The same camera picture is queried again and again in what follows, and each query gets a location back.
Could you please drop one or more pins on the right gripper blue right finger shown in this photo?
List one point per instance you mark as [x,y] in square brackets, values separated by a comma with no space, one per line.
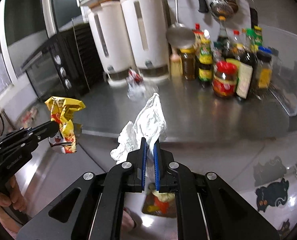
[159,167]

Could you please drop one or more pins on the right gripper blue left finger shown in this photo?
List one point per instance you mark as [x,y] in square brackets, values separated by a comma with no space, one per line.
[141,166]

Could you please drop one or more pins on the white plastic bag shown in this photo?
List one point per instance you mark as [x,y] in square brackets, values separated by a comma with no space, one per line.
[150,124]

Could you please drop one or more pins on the yellow snack wrapper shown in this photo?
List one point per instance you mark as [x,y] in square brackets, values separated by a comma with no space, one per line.
[62,112]

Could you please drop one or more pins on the clear plastic water bottle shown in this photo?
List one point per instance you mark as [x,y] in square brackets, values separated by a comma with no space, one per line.
[141,91]

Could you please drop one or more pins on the metal trash bin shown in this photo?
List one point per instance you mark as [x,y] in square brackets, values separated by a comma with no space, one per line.
[159,204]

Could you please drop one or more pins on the person's left hand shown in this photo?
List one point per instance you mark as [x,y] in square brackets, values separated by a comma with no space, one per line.
[16,199]

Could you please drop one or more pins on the red white small wrapper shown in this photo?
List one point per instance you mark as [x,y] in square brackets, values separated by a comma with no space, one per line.
[134,77]

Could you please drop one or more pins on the small straw brush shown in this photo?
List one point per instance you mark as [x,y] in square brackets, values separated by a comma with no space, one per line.
[175,63]

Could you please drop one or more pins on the green yellow label sauce bottle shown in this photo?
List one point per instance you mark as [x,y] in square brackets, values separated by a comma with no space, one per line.
[205,63]

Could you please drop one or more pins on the red lid chili sauce jar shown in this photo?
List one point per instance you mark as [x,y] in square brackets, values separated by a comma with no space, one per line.
[224,79]

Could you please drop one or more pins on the yellow lid oil jar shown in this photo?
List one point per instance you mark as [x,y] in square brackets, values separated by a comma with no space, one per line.
[188,58]

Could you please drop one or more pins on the black toaster oven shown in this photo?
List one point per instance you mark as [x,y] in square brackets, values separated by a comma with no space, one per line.
[66,65]

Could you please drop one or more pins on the steel skimmer ladle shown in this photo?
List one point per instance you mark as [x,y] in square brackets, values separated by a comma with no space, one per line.
[178,35]

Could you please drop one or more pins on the tall dark vinegar bottle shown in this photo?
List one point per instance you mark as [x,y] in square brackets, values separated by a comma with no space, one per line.
[223,37]

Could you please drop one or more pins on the dark soy sauce bottle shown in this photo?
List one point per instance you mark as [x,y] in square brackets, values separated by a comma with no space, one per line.
[247,61]

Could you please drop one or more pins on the red cap clear bottle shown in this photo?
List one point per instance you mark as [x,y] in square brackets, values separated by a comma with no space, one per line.
[236,44]

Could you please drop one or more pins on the black lid spice jar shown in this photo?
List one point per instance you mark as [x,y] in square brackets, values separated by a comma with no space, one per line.
[263,73]

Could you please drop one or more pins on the left white grain dispenser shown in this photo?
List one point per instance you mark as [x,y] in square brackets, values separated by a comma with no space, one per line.
[112,41]

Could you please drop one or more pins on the clear plastic splash guard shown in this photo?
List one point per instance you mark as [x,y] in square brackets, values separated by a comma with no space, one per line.
[283,45]

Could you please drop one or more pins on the hanging steel strainer spoon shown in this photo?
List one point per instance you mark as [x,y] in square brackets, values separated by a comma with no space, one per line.
[221,8]

